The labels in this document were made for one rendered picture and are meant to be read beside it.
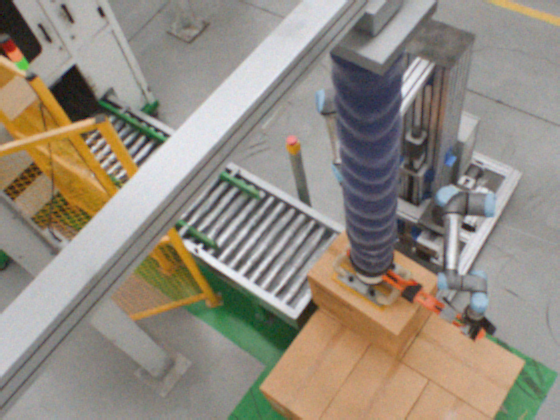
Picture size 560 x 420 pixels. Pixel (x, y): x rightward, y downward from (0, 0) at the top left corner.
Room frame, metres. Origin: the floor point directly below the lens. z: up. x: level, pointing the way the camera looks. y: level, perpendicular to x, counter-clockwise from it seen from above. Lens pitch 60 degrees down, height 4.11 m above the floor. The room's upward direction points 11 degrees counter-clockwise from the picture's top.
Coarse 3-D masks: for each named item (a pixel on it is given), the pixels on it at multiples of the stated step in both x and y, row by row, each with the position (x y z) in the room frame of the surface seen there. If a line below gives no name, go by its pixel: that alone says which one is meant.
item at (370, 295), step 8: (352, 272) 1.39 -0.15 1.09; (336, 280) 1.36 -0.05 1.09; (344, 280) 1.35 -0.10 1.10; (352, 280) 1.34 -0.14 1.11; (352, 288) 1.30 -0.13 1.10; (368, 288) 1.28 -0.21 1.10; (376, 288) 1.27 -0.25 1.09; (360, 296) 1.25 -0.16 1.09; (368, 296) 1.24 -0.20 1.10; (376, 296) 1.23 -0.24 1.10; (384, 296) 1.22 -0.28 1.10; (376, 304) 1.18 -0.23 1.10
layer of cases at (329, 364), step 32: (320, 320) 1.37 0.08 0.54; (288, 352) 1.21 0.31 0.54; (320, 352) 1.17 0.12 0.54; (352, 352) 1.13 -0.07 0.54; (384, 352) 1.09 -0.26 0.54; (416, 352) 1.05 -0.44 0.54; (448, 352) 1.02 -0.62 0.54; (480, 352) 0.98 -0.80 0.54; (288, 384) 1.02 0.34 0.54; (320, 384) 0.98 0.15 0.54; (352, 384) 0.94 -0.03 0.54; (384, 384) 0.91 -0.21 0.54; (416, 384) 0.87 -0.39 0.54; (448, 384) 0.83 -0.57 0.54; (480, 384) 0.80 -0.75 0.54; (320, 416) 0.80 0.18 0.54; (352, 416) 0.76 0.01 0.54; (384, 416) 0.73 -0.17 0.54; (416, 416) 0.69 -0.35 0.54; (448, 416) 0.66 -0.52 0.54; (480, 416) 0.63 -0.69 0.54
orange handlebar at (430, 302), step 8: (392, 272) 1.29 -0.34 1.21; (392, 280) 1.25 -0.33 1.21; (400, 280) 1.24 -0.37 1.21; (400, 288) 1.20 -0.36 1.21; (424, 296) 1.13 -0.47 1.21; (432, 296) 1.12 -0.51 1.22; (424, 304) 1.09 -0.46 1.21; (432, 304) 1.08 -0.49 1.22; (440, 304) 1.07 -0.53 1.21; (440, 312) 1.03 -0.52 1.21; (480, 336) 0.87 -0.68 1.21
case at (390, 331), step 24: (336, 240) 1.61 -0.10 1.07; (408, 264) 1.38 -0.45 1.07; (312, 288) 1.43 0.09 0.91; (336, 288) 1.33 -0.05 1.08; (384, 288) 1.27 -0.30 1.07; (432, 288) 1.22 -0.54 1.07; (336, 312) 1.31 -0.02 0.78; (360, 312) 1.18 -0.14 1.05; (384, 312) 1.14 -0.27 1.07; (408, 312) 1.11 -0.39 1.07; (384, 336) 1.06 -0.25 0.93; (408, 336) 1.08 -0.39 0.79
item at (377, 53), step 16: (416, 0) 1.37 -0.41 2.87; (432, 0) 1.36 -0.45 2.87; (400, 16) 1.32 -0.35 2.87; (416, 16) 1.31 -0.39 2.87; (352, 32) 1.29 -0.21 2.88; (384, 32) 1.27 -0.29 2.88; (400, 32) 1.26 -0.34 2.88; (416, 32) 1.28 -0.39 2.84; (336, 48) 1.26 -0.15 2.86; (352, 48) 1.23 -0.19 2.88; (368, 48) 1.22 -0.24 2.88; (384, 48) 1.21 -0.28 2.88; (400, 48) 1.22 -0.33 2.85; (368, 64) 1.19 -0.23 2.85; (384, 64) 1.16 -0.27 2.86
